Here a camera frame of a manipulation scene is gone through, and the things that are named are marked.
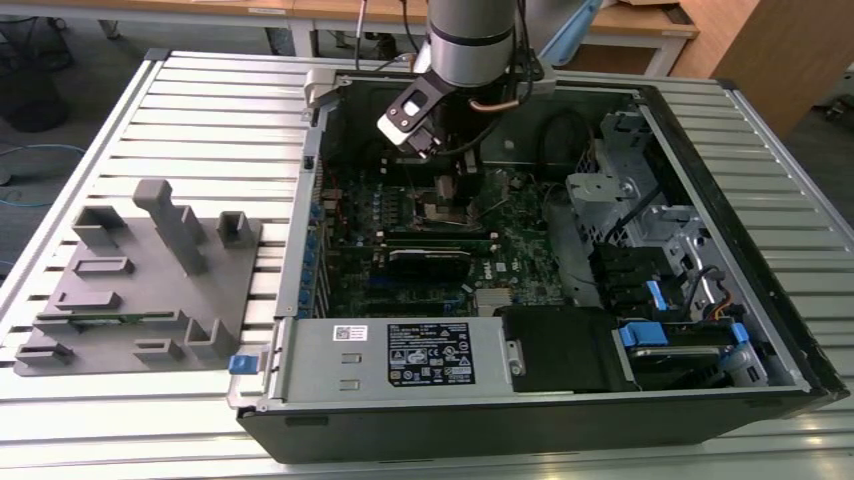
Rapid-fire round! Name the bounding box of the metal socket cover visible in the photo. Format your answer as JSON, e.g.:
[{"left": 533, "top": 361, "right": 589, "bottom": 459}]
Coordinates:
[{"left": 476, "top": 167, "right": 513, "bottom": 221}]

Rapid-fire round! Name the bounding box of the CPU socket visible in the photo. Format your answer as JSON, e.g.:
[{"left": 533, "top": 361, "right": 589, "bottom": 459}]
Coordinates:
[{"left": 409, "top": 187, "right": 487, "bottom": 235}]

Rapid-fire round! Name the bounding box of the silver metal disk bay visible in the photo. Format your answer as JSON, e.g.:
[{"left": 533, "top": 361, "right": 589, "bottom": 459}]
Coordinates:
[{"left": 563, "top": 110, "right": 712, "bottom": 306}]

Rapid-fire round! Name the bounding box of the green RAM stick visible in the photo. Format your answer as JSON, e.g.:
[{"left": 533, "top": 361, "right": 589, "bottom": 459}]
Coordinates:
[
  {"left": 65, "top": 310, "right": 180, "bottom": 327},
  {"left": 383, "top": 238, "right": 492, "bottom": 251}
]

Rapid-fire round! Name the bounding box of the green motherboard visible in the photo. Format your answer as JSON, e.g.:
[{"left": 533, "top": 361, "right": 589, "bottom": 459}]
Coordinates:
[{"left": 317, "top": 162, "right": 583, "bottom": 320}]

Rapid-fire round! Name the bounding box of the black graphics card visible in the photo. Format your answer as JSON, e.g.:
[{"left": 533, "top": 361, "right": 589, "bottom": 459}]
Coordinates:
[{"left": 385, "top": 248, "right": 472, "bottom": 289}]

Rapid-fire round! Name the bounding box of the silver chipset heatsink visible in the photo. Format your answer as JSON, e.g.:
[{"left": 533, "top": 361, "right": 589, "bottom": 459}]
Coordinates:
[{"left": 473, "top": 287, "right": 513, "bottom": 309}]

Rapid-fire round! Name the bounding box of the black plastic disk bay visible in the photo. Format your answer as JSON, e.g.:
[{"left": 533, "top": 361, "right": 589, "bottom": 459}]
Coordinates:
[{"left": 588, "top": 243, "right": 679, "bottom": 321}]

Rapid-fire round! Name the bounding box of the blue plastic clip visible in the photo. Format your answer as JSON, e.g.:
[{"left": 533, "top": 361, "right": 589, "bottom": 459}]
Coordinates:
[{"left": 643, "top": 278, "right": 669, "bottom": 310}]

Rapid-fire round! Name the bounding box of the wooden cabinet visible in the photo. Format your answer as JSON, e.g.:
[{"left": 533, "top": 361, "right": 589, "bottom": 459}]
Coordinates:
[{"left": 669, "top": 0, "right": 854, "bottom": 136}]

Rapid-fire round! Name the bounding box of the hard disk in blue carrier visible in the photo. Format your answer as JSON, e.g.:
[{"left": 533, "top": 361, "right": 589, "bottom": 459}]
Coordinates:
[{"left": 612, "top": 319, "right": 759, "bottom": 391}]

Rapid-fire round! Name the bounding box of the grey power supply unit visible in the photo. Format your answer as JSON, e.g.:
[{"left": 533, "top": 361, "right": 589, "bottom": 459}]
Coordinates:
[{"left": 262, "top": 316, "right": 528, "bottom": 401}]

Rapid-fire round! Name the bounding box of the grey parts rack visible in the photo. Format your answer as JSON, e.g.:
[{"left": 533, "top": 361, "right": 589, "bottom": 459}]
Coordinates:
[{"left": 10, "top": 178, "right": 265, "bottom": 377}]

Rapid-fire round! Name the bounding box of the office chair base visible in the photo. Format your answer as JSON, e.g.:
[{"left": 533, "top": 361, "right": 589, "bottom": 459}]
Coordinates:
[{"left": 810, "top": 69, "right": 854, "bottom": 121}]

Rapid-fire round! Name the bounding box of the black PC case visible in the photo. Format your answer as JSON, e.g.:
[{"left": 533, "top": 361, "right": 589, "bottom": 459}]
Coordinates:
[{"left": 225, "top": 69, "right": 852, "bottom": 466}]

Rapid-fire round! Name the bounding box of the black waste bin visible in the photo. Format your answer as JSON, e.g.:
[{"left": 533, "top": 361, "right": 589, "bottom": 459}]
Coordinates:
[{"left": 0, "top": 14, "right": 74, "bottom": 134}]

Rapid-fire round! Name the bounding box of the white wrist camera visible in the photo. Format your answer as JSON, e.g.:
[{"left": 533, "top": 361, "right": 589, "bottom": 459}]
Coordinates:
[{"left": 376, "top": 87, "right": 447, "bottom": 160}]

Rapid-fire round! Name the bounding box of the black cable loop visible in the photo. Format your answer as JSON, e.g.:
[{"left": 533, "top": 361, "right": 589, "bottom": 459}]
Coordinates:
[{"left": 535, "top": 108, "right": 597, "bottom": 176}]

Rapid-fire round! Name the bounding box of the small grey wrist camera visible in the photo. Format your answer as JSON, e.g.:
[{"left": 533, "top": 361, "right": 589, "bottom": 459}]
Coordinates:
[{"left": 532, "top": 64, "right": 559, "bottom": 97}]

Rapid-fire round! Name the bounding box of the grey case handle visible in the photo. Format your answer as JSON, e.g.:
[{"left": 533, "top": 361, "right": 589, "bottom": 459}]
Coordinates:
[{"left": 302, "top": 69, "right": 348, "bottom": 109}]

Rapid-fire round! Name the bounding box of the long black cable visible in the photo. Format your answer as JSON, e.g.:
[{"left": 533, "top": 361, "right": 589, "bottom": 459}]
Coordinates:
[{"left": 603, "top": 169, "right": 665, "bottom": 246}]

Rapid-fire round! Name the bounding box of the wooden desk white frame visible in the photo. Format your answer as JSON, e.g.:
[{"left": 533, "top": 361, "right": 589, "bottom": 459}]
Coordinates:
[{"left": 0, "top": 0, "right": 700, "bottom": 76}]

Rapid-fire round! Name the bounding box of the blue floor cable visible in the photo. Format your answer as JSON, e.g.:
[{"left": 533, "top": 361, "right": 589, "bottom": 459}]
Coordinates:
[{"left": 0, "top": 143, "right": 88, "bottom": 209}]

